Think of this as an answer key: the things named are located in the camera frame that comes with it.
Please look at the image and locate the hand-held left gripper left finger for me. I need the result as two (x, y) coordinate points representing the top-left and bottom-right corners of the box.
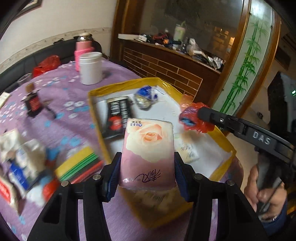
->
(26, 152), (122, 241)

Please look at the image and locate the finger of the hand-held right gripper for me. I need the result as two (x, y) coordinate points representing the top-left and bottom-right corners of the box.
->
(198, 104), (246, 138)

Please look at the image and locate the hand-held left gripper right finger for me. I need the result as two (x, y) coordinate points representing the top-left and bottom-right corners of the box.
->
(174, 152), (269, 241)

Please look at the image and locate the red plastic wrapper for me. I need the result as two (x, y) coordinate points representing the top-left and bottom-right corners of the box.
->
(179, 101), (216, 134)

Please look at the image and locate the yellow cardboard box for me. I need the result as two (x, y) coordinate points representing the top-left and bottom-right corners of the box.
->
(87, 77), (237, 229)

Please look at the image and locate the pink rose tissue pack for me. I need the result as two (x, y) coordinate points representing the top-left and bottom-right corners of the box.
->
(119, 118), (175, 192)

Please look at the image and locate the black packet with red label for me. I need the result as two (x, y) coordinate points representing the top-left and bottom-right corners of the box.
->
(101, 96), (133, 140)

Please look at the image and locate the person's right hand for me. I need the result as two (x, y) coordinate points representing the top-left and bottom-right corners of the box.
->
(243, 164), (287, 221)

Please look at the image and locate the white floral tissue packet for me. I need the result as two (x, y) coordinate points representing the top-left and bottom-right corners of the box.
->
(178, 141), (201, 163)

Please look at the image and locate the pack of coloured strips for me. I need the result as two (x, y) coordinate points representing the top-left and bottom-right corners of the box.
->
(55, 147), (104, 184)

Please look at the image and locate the dark hanging garment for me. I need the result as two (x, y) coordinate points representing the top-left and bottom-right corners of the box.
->
(267, 71), (296, 150)

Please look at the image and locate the bamboo painted glass panel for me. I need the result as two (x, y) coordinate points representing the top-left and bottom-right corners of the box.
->
(211, 0), (281, 117)

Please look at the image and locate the wooden cabinet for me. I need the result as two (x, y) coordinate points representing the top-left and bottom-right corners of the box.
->
(110, 0), (251, 102)

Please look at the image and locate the blue white crumpled wrapper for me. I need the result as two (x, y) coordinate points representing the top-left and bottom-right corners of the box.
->
(135, 85), (159, 110)

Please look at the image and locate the clear plastic bag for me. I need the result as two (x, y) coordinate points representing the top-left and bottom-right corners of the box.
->
(186, 38), (202, 57)

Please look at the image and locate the clutter of small items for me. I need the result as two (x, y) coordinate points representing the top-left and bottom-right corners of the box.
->
(139, 32), (226, 70)

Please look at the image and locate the white plastic packet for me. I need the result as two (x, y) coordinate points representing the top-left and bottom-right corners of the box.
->
(20, 138), (47, 173)

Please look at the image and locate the white bottle with green lid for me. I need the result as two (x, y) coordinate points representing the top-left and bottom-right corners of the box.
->
(173, 21), (187, 41)

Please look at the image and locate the black stick with tag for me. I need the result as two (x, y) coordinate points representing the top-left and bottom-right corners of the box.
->
(42, 99), (57, 120)

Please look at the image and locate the red white packet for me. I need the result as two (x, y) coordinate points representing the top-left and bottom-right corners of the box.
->
(0, 177), (15, 205)

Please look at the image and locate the white crumpled cloth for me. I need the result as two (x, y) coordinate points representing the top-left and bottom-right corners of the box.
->
(0, 129), (20, 155)

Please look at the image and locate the small black bottle with cork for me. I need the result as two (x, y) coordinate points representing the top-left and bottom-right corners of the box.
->
(24, 83), (42, 117)

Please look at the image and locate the white plastic jar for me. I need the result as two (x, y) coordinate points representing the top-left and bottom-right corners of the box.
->
(79, 52), (103, 85)

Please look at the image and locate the flat white box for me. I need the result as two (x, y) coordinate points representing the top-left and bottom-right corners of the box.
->
(117, 33), (148, 42)

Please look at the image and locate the red plastic bag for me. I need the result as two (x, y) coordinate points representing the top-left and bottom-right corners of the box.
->
(32, 55), (61, 78)

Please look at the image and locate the clear plastic cup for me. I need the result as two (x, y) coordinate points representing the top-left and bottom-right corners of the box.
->
(17, 72), (33, 87)

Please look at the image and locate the pink sleeved thermos bottle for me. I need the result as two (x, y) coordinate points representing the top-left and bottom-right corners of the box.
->
(74, 33), (96, 72)

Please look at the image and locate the open paper booklet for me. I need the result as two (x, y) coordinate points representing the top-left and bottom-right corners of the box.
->
(0, 91), (10, 108)

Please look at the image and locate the black sofa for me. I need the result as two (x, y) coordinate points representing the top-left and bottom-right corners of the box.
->
(0, 39), (102, 93)

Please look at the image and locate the framed wall painting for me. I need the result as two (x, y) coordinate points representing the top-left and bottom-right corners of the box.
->
(13, 0), (44, 17)

